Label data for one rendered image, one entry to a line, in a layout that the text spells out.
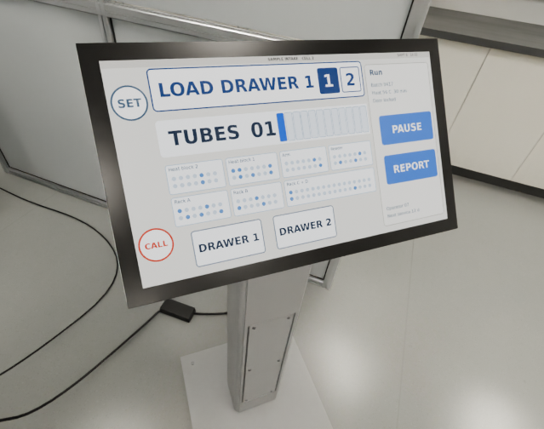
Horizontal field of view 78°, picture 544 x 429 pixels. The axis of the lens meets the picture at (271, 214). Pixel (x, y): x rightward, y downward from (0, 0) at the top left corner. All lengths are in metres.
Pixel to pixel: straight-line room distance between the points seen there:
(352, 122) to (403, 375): 1.22
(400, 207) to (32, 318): 1.52
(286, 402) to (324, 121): 1.08
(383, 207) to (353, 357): 1.07
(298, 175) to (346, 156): 0.08
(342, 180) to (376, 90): 0.15
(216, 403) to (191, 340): 0.28
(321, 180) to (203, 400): 1.04
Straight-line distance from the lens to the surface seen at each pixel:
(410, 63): 0.61
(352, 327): 1.60
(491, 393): 1.73
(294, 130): 0.48
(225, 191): 0.44
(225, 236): 0.44
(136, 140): 0.44
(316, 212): 0.48
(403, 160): 0.56
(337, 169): 0.50
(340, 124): 0.51
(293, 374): 1.41
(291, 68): 0.50
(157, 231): 0.43
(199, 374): 1.40
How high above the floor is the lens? 1.33
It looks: 42 degrees down
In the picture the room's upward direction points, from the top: 7 degrees clockwise
